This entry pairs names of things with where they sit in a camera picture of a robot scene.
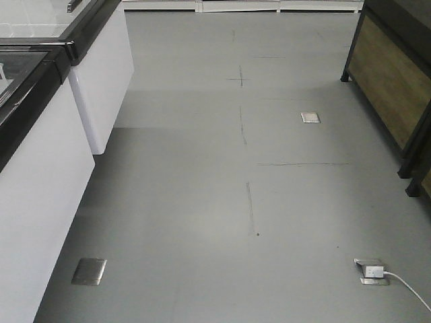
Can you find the far white chest freezer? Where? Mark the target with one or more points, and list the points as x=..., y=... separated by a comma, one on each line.
x=95, y=39

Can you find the white shelf base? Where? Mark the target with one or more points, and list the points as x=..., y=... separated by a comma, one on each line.
x=236, y=6

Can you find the far steel floor socket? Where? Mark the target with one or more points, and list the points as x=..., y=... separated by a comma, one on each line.
x=310, y=117

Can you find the closed steel floor socket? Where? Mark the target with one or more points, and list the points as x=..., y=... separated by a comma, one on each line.
x=89, y=271

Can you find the wooden black-framed display stand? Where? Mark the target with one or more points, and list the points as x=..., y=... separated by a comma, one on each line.
x=389, y=60

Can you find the white power plug adapter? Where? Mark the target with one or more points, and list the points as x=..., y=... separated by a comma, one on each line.
x=373, y=271

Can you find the white chest freezer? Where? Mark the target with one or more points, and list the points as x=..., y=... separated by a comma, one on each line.
x=95, y=39
x=46, y=163

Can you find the open steel floor socket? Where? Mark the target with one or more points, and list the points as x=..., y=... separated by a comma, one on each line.
x=372, y=261

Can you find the near white chest freezer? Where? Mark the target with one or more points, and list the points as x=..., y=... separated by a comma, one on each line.
x=46, y=163

